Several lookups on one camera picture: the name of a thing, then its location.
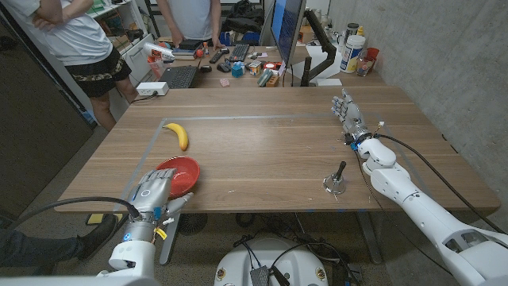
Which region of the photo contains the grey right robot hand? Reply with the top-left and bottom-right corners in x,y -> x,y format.
331,87 -> 374,142

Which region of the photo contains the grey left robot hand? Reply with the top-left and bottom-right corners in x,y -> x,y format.
130,168 -> 194,222

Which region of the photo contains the red bowl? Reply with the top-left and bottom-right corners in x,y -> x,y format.
156,156 -> 202,199

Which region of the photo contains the small black box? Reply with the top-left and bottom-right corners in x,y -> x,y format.
178,38 -> 203,51

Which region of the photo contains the yellow toy banana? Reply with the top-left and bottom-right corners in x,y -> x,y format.
162,122 -> 190,152

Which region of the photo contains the black floor fan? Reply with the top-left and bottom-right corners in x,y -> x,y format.
177,213 -> 209,237

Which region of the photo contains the clear glass jar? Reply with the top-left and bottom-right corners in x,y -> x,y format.
356,51 -> 374,77

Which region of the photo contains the grey metal table leg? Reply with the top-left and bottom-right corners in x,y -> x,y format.
159,213 -> 182,266
355,210 -> 384,265

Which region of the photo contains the white canister blue label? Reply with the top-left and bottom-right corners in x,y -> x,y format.
340,34 -> 367,74

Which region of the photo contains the yellow pad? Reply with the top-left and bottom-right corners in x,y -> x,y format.
86,213 -> 123,226

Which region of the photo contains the red cup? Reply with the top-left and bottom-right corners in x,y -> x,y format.
364,47 -> 380,72

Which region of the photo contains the seated person's dark leg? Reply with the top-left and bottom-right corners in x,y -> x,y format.
0,214 -> 119,268

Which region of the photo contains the dark jar with lid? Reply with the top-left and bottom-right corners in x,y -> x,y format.
344,22 -> 360,44

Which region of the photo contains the grey green box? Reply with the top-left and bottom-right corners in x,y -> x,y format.
256,68 -> 274,87

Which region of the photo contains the white power strip box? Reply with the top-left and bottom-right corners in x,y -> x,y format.
136,81 -> 170,97

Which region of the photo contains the computer monitor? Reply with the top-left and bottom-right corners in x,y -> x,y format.
270,0 -> 307,67

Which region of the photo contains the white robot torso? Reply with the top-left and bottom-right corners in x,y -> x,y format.
214,237 -> 329,286

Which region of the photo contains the wooden back desk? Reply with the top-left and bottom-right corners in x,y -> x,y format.
156,43 -> 388,89

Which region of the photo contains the black keyboard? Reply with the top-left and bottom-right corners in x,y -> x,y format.
228,42 -> 251,63
158,64 -> 199,89

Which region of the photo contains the white drawer cabinet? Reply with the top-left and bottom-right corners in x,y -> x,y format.
118,33 -> 160,87

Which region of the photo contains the white wrapped roll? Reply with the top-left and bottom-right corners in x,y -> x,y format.
141,42 -> 175,63

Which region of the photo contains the blue book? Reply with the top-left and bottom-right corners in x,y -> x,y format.
171,44 -> 199,56

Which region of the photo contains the black backpack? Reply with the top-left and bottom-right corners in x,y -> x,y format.
224,0 -> 265,35

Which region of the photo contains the black remote control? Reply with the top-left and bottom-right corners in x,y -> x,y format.
209,48 -> 230,64

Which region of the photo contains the white storage shelf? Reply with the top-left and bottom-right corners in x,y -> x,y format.
85,0 -> 146,55

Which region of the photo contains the person in black patterned shorts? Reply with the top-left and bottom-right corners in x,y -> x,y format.
0,0 -> 140,132

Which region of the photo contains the person in light grey t-shirt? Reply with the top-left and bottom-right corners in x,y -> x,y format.
156,0 -> 223,48

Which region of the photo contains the silver ring bell black handle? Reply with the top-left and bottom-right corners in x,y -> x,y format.
321,160 -> 348,195

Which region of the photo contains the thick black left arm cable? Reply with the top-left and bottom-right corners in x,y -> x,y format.
0,196 -> 142,235

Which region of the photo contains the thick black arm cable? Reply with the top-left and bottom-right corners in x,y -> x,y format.
372,133 -> 508,235
0,196 -> 142,235

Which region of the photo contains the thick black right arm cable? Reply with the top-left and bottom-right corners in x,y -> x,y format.
372,133 -> 508,235

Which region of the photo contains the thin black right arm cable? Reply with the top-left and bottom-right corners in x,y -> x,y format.
352,149 -> 457,275

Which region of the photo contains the black torso cable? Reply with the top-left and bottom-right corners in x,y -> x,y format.
269,242 -> 350,286

